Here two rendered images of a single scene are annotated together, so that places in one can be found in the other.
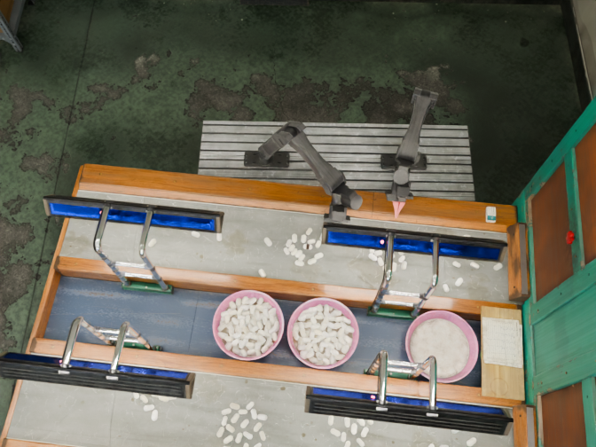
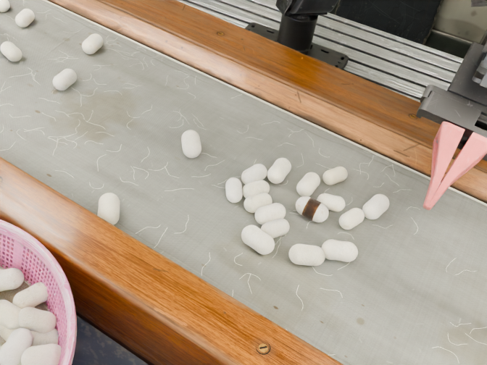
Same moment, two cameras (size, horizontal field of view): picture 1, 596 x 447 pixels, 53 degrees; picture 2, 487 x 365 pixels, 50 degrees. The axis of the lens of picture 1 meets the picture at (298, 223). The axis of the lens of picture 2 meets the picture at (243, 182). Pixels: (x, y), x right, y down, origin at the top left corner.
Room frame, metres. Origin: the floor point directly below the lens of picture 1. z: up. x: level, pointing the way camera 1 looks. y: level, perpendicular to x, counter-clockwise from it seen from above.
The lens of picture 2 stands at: (0.46, -0.08, 1.14)
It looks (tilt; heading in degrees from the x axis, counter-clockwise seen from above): 44 degrees down; 18
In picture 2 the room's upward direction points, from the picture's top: 11 degrees clockwise
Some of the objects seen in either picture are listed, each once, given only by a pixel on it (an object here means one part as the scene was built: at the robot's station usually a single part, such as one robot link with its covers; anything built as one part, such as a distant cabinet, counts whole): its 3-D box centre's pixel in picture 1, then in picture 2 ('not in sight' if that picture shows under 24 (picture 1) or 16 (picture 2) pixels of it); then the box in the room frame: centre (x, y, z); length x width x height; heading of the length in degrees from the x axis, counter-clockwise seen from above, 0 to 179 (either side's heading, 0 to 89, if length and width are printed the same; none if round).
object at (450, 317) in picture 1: (439, 348); not in sight; (0.46, -0.53, 0.72); 0.27 x 0.27 x 0.10
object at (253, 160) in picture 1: (266, 155); (296, 30); (1.30, 0.14, 0.71); 0.20 x 0.07 x 0.08; 89
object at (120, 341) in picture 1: (114, 358); not in sight; (0.39, 0.63, 0.90); 0.20 x 0.19 x 0.45; 84
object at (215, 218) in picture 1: (133, 210); not in sight; (0.86, 0.57, 1.08); 0.62 x 0.08 x 0.07; 84
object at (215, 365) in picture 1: (273, 373); not in sight; (0.36, 0.09, 0.71); 1.81 x 0.05 x 0.11; 84
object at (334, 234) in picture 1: (412, 239); not in sight; (0.76, -0.39, 1.08); 0.62 x 0.08 x 0.07; 84
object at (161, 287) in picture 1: (139, 250); not in sight; (0.78, 0.59, 0.90); 0.20 x 0.19 x 0.45; 84
